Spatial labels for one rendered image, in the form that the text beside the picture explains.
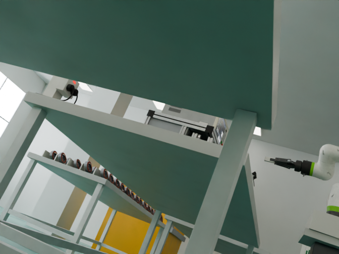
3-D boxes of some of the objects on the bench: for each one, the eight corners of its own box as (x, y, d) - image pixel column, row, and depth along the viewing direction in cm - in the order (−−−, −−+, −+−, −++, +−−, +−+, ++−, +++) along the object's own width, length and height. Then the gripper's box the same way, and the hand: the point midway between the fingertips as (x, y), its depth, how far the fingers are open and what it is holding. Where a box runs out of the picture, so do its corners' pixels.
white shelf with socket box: (123, 143, 187) (157, 68, 202) (93, 110, 155) (136, 23, 170) (67, 126, 200) (103, 57, 215) (29, 91, 167) (74, 12, 182)
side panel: (168, 176, 218) (187, 128, 229) (167, 175, 216) (186, 126, 226) (127, 163, 228) (147, 117, 239) (125, 161, 226) (146, 115, 236)
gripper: (300, 168, 236) (263, 160, 245) (299, 175, 247) (263, 167, 256) (302, 157, 239) (265, 149, 248) (301, 165, 250) (266, 157, 259)
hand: (270, 160), depth 251 cm, fingers closed
